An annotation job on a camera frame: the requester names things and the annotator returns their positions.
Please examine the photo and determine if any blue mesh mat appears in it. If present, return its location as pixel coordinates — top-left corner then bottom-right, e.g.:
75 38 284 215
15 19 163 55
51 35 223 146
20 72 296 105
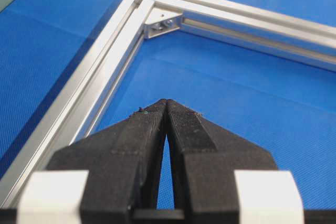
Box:
1 0 335 209

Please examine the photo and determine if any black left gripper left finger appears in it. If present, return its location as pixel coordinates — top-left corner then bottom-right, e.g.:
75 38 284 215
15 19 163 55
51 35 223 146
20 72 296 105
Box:
17 98 169 224

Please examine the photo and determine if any silver corner bracket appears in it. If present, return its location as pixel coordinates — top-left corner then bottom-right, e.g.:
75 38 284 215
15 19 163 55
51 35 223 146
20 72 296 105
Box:
144 7 183 39

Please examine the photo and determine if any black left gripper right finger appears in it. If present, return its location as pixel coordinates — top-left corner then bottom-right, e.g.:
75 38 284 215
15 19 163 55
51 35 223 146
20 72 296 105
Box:
166 98 305 224

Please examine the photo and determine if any aluminium extrusion frame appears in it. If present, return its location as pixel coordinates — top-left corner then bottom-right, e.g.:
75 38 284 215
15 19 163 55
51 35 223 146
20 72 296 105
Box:
1 0 335 208

